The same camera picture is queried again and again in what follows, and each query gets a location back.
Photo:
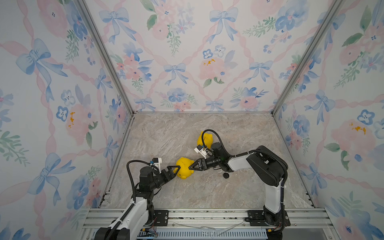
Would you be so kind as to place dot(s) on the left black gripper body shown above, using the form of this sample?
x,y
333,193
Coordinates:
x,y
158,180

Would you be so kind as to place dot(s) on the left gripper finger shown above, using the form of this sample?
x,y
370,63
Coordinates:
x,y
169,176
173,170

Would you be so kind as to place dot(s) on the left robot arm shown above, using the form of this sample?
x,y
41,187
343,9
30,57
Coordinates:
x,y
140,212

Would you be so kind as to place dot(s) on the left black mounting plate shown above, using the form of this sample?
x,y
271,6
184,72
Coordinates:
x,y
158,218

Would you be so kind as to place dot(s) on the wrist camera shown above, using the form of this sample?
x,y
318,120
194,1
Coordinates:
x,y
200,150
157,163

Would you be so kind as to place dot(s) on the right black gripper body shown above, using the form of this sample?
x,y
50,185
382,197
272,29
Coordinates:
x,y
213,161

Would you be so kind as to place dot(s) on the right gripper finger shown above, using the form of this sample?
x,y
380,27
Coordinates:
x,y
200,163
197,167

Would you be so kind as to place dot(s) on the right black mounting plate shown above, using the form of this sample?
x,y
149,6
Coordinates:
x,y
261,218

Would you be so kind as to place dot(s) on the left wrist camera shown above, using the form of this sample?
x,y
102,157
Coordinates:
x,y
157,163

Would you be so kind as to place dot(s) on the yellow piggy bank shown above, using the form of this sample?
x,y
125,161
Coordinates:
x,y
208,140
184,171

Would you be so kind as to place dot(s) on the right aluminium corner post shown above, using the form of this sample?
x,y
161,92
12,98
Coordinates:
x,y
310,50

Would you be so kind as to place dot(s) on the left aluminium corner post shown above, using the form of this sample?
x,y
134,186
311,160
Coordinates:
x,y
100,46

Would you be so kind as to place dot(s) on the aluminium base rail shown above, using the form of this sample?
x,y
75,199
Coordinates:
x,y
230,224

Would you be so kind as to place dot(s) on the aluminium corner post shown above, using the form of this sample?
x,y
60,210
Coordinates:
x,y
310,50
100,46

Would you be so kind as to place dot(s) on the black mounting plate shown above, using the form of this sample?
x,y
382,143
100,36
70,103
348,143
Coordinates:
x,y
261,218
158,218

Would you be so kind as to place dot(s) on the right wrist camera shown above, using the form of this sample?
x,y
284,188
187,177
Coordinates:
x,y
200,150

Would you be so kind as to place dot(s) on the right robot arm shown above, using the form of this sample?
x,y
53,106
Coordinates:
x,y
270,168

